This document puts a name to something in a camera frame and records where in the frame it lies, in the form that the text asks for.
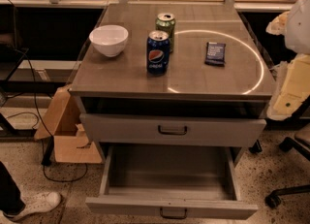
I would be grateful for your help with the grey drawer cabinet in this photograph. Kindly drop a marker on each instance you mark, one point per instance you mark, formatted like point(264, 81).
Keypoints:
point(189, 88)

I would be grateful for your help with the grey top drawer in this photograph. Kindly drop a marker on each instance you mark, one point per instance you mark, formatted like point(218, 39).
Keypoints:
point(138, 129)

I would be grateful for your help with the dark blue snack bar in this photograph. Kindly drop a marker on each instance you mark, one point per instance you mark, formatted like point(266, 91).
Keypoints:
point(215, 54)

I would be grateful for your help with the green soda can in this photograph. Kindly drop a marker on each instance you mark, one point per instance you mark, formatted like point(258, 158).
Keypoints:
point(166, 22)

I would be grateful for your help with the cardboard box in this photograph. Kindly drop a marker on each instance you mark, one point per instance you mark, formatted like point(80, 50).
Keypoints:
point(61, 122)

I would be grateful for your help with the blue Pepsi can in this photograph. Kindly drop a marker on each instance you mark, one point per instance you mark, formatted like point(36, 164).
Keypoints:
point(157, 52)

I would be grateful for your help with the white sneaker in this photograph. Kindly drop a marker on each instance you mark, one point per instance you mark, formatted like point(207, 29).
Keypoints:
point(41, 203)

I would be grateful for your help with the white ceramic bowl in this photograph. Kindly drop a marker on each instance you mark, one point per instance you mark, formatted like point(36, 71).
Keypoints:
point(109, 40)

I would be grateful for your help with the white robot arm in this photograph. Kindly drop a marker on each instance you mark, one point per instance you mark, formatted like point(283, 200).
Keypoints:
point(293, 78)

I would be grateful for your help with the grey drawer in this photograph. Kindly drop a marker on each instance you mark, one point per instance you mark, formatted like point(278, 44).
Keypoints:
point(138, 129)
point(170, 181)

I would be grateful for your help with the dark trouser leg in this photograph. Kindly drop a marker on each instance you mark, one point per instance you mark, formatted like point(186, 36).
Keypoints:
point(10, 198)

